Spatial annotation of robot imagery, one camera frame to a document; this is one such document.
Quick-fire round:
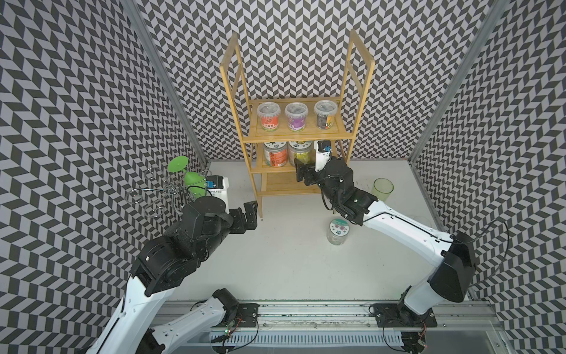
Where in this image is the sunflower seed container yellow label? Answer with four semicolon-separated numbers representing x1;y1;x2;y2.
287;141;315;167

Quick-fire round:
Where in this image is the carrot seed container red label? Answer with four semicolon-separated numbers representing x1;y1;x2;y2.
263;142;287;168

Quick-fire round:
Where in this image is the small clear seed jar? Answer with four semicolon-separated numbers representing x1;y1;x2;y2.
314;100;338;130

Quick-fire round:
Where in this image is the small purple seed jar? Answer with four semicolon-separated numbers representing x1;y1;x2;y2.
284;103;308;131

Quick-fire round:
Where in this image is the red tomato seed container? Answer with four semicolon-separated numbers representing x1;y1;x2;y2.
256;102;281;131

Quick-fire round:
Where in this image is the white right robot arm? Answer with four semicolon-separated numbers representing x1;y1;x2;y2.
296;157;477;316

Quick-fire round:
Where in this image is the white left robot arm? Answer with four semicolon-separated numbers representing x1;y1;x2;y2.
82;196;258;353

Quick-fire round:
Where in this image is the wooden three-tier shelf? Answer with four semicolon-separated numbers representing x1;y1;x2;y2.
220;29;375;217

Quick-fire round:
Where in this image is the green translucent plastic cup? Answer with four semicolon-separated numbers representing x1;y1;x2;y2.
371;178;394;201

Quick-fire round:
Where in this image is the green plastic wine glass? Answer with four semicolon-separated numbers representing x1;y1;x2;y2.
167;156;206;199

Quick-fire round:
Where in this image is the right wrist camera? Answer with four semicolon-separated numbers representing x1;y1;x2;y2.
314;140;333;172

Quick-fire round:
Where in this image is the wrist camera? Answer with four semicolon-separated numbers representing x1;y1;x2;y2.
314;140;333;172
206;175;229;212

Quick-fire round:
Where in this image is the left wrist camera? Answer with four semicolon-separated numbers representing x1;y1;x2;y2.
206;175;229;212

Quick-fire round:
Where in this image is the chrome wire glass rack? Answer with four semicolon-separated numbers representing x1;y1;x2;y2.
125;168;208;219

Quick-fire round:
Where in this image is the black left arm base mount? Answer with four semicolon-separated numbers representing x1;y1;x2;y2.
214;302;259;330

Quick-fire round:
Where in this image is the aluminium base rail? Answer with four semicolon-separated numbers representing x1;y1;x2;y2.
151;301;514;353

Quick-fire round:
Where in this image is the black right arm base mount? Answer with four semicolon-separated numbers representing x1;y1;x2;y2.
368;286;438;328

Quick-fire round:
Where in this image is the left aluminium corner post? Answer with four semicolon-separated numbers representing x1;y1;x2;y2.
120;0;209;166

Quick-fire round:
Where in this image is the aluminium corner post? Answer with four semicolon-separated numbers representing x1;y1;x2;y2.
408;0;510;165
120;0;209;166

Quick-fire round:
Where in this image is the right aluminium corner post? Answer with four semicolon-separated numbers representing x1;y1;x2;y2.
408;0;510;165

